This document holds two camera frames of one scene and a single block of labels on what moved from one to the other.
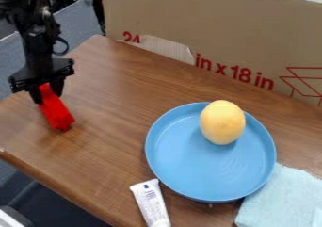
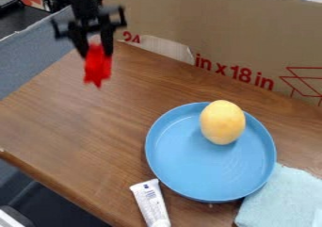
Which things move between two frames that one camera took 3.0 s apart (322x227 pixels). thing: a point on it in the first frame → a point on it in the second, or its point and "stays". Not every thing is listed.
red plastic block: x=55 y=110 → x=96 y=66
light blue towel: x=287 y=202 stays
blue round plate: x=203 y=170 stays
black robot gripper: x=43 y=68 → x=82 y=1
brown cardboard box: x=246 y=34 stays
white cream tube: x=151 y=201 stays
